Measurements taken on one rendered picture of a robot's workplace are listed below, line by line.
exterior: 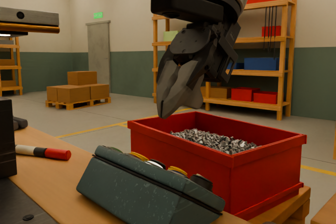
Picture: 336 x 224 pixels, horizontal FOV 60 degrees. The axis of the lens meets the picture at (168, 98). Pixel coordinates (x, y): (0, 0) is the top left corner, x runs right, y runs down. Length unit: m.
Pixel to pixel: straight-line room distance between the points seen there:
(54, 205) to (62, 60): 10.27
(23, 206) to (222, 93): 5.60
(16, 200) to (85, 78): 6.69
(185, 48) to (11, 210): 0.30
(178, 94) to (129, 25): 8.02
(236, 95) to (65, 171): 5.30
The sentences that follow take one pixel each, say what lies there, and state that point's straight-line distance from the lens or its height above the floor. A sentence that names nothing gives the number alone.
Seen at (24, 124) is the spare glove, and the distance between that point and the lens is 0.75.
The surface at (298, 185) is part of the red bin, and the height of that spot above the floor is 0.82.
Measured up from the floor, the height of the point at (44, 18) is 1.12.
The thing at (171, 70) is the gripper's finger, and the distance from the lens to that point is 0.43.
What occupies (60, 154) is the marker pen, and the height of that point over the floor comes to 0.91.
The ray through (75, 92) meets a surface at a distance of 6.36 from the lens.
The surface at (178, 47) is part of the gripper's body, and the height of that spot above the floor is 1.08.
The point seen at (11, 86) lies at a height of 0.27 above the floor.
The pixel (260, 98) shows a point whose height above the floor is 0.35.
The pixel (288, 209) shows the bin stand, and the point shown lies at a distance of 0.60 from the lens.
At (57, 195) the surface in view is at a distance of 0.39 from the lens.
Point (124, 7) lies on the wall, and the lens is 8.61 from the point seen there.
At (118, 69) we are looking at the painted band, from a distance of 8.72.
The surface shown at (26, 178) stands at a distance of 0.46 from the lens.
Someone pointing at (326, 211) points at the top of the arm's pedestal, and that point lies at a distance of 0.49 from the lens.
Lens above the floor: 1.06
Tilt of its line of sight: 8 degrees down
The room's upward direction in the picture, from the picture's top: straight up
